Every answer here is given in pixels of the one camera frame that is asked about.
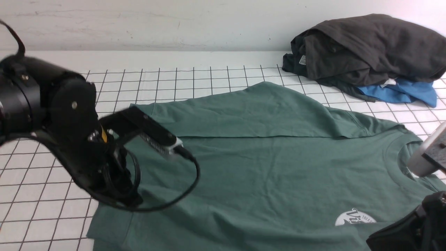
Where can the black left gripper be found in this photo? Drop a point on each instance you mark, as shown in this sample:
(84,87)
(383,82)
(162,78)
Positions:
(95,161)

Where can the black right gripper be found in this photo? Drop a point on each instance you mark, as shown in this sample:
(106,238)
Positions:
(424,229)

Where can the green long-sleeve top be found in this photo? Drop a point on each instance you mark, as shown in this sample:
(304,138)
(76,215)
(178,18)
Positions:
(279,172)

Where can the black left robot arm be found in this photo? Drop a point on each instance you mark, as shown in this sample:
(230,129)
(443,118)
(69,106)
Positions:
(56,107)

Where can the white grid-patterned table cloth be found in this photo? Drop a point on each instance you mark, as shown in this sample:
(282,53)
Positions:
(42,209)

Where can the blue crumpled garment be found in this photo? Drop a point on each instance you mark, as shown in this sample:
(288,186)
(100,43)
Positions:
(400,90)

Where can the dark grey crumpled garment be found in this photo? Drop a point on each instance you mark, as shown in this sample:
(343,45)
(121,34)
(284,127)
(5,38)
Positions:
(365,51)

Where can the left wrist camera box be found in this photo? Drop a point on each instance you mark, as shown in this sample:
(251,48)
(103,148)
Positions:
(132,122)

